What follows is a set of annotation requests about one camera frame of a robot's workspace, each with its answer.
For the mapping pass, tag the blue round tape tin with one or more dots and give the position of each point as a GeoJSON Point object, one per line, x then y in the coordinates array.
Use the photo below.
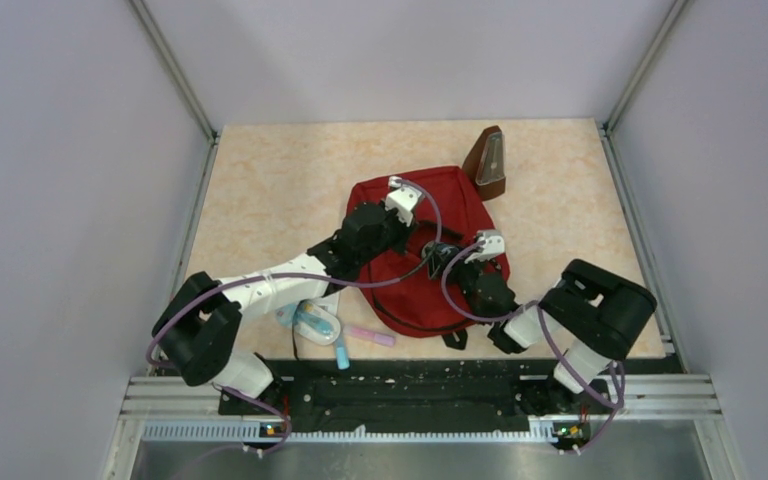
{"type": "Point", "coordinates": [438, 253]}

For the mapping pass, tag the white paper tag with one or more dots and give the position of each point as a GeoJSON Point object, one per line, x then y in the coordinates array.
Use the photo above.
{"type": "Point", "coordinates": [329, 303]}

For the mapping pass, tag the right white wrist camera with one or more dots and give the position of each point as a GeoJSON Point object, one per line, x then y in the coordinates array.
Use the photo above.
{"type": "Point", "coordinates": [488, 245]}

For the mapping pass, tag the brown wooden metronome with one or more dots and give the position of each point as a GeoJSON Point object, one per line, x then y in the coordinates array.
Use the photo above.
{"type": "Point", "coordinates": [484, 165]}

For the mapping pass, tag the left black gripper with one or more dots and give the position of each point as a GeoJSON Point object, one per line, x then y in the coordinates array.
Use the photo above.
{"type": "Point", "coordinates": [404, 230]}

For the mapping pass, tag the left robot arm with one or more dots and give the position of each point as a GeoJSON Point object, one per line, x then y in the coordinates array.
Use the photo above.
{"type": "Point", "coordinates": [197, 331]}

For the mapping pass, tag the red backpack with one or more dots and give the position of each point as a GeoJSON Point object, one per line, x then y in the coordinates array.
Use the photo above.
{"type": "Point", "coordinates": [400, 289]}

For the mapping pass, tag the pink highlighter pen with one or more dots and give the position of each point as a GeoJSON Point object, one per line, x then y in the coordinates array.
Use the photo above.
{"type": "Point", "coordinates": [368, 335]}

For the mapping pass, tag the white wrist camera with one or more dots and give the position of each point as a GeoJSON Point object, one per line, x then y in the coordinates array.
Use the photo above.
{"type": "Point", "coordinates": [488, 245]}
{"type": "Point", "coordinates": [402, 199]}

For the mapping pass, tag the light blue marker pen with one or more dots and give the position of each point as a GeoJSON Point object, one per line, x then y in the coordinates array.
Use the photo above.
{"type": "Point", "coordinates": [342, 357]}

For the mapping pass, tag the blue packaged scissors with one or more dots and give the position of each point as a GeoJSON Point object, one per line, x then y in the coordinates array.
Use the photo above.
{"type": "Point", "coordinates": [310, 320]}

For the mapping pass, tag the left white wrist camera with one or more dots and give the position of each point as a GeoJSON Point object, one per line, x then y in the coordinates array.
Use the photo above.
{"type": "Point", "coordinates": [402, 199]}

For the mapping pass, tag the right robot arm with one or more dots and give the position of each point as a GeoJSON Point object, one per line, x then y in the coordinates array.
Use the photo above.
{"type": "Point", "coordinates": [590, 318]}

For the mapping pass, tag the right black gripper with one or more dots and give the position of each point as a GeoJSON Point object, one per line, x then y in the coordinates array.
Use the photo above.
{"type": "Point", "coordinates": [459, 265]}

